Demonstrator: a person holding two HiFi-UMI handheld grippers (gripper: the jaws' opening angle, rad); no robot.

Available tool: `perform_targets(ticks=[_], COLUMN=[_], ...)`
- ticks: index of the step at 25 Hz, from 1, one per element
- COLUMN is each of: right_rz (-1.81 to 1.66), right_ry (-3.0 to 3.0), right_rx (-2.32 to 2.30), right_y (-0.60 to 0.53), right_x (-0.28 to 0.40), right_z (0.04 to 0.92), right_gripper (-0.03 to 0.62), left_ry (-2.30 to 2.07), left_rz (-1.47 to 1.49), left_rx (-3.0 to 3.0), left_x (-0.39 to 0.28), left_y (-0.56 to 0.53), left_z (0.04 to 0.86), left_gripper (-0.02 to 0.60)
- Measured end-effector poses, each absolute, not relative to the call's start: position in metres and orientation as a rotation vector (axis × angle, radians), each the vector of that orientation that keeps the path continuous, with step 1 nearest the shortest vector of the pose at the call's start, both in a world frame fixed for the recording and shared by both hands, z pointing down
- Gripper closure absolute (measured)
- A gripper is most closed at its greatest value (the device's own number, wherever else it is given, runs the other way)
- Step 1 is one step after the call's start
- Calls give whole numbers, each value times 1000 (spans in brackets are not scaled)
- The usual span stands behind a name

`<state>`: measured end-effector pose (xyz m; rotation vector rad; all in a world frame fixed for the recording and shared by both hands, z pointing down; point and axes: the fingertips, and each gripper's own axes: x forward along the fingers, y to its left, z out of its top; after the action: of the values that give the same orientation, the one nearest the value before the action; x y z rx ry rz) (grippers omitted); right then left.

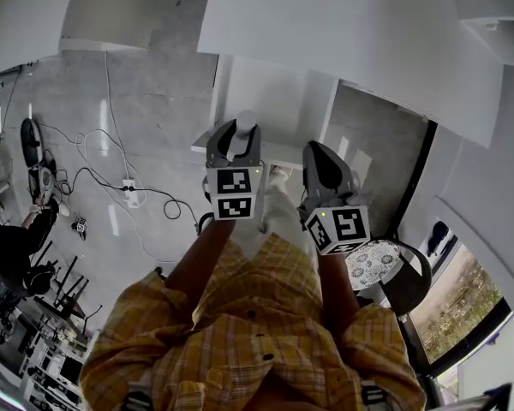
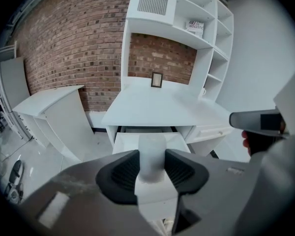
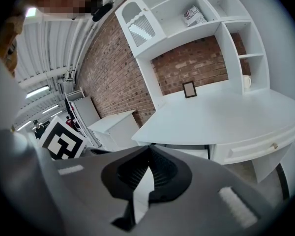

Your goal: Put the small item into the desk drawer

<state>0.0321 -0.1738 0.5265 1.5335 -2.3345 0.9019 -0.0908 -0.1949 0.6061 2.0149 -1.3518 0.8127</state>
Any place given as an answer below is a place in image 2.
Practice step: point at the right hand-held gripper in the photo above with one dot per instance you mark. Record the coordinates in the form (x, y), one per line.
(285, 185)

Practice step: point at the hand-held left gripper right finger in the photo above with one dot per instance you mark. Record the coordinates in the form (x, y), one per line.
(186, 174)

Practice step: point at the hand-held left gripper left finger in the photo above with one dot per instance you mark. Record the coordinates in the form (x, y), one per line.
(118, 178)

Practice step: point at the white cylindrical object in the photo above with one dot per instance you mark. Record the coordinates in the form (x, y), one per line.
(152, 156)

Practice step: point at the person's right hand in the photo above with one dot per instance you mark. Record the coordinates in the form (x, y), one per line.
(258, 142)

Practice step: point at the white cup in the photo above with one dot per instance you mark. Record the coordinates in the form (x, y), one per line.
(203, 92)

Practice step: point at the white hutch shelf unit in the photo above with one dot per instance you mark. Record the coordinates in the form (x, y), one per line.
(201, 70)

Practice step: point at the white curved desk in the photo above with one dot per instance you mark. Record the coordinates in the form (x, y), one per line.
(61, 117)

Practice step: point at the black white handheld device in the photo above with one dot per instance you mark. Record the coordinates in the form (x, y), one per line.
(16, 171)

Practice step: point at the white book red print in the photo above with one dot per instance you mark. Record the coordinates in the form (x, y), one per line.
(195, 28)

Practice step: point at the grey cabinet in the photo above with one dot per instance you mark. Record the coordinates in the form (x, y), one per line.
(13, 80)

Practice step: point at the white louvred cabinet door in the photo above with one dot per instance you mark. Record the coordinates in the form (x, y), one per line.
(152, 1)

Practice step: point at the white metal rack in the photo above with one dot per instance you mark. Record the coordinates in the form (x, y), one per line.
(5, 50)

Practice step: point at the small dark picture frame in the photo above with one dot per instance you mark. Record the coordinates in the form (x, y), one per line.
(156, 79)

